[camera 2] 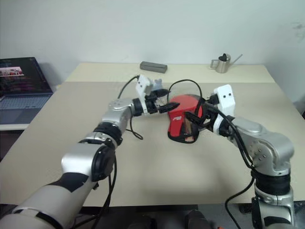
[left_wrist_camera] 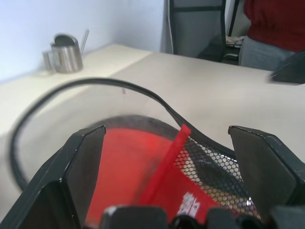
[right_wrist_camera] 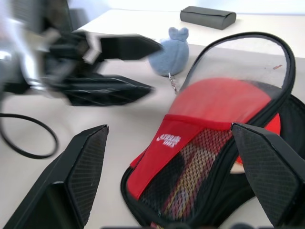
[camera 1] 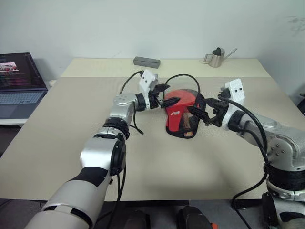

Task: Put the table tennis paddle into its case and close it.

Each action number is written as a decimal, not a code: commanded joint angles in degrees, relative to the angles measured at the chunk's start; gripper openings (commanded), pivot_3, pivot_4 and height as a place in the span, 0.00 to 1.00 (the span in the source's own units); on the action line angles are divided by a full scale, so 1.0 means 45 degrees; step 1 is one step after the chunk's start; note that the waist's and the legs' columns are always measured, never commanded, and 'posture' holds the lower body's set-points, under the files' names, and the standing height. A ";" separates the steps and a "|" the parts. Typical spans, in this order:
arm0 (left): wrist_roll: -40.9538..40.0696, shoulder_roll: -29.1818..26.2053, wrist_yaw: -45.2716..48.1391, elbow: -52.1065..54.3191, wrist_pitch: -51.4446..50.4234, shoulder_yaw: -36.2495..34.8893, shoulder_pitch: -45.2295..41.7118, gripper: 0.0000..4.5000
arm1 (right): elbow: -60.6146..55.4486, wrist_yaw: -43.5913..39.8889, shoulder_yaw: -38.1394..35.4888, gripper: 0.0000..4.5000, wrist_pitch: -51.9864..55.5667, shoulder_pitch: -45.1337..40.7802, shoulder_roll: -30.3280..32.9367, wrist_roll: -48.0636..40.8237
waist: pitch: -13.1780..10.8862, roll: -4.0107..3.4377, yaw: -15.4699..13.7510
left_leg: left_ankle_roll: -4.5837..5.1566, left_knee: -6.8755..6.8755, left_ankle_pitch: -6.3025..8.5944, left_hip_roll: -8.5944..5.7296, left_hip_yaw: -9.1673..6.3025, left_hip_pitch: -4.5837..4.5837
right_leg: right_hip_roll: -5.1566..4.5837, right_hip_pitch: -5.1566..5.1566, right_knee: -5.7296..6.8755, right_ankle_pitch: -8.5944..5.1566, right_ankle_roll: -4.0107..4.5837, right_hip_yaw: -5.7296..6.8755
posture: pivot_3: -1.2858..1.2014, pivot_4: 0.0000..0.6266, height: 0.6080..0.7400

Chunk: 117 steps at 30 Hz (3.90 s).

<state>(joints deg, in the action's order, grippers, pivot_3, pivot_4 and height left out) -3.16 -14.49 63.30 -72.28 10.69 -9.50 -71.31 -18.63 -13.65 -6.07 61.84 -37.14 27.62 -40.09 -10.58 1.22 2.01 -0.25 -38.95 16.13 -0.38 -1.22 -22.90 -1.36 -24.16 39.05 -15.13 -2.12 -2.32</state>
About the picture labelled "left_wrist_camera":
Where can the black mesh office chair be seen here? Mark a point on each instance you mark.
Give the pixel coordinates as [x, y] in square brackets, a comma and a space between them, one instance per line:
[221, 28]

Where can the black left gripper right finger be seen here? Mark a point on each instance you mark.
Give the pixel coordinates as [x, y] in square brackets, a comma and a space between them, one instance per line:
[267, 167]

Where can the red packet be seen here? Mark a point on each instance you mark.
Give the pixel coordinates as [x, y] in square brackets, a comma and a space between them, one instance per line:
[124, 152]

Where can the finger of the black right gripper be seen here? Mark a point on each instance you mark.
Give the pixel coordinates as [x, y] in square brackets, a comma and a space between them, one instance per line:
[290, 70]

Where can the person in red sweater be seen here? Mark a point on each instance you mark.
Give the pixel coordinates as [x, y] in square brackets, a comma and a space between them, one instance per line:
[274, 23]

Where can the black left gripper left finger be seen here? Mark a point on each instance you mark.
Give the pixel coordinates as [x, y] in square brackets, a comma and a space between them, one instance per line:
[59, 171]

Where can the steel watering can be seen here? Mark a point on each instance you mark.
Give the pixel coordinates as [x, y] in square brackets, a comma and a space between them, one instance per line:
[68, 57]

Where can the stack of papers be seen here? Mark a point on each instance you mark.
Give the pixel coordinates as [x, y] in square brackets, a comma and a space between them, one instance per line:
[234, 40]

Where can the red black paddle case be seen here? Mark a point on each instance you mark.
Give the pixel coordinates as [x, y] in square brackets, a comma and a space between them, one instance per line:
[190, 176]

